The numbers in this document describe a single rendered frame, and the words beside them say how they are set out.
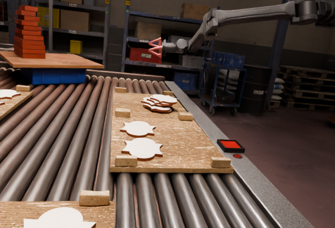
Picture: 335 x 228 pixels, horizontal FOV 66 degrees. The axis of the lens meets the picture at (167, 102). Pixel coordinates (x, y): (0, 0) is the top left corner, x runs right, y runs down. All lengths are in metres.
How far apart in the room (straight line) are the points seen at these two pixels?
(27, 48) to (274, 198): 1.50
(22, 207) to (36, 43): 1.29
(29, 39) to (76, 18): 3.89
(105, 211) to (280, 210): 0.41
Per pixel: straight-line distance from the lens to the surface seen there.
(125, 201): 0.62
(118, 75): 1.99
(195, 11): 5.48
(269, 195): 0.76
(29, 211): 0.59
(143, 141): 0.83
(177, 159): 0.78
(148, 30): 5.40
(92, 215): 0.56
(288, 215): 0.72
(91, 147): 0.84
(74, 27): 5.61
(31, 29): 1.76
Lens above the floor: 1.29
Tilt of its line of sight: 15 degrees down
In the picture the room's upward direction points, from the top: 7 degrees clockwise
